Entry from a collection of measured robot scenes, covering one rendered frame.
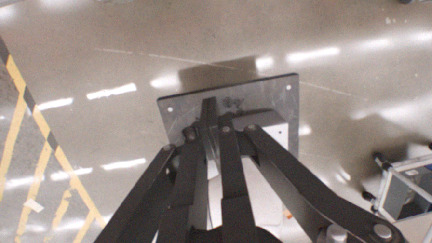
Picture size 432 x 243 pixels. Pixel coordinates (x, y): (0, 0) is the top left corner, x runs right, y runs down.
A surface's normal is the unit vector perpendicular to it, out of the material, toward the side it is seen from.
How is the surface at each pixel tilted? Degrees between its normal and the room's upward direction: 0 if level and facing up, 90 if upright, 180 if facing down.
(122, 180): 0
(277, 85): 0
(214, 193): 76
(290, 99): 0
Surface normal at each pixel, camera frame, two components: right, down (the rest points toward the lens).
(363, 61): 0.07, 0.40
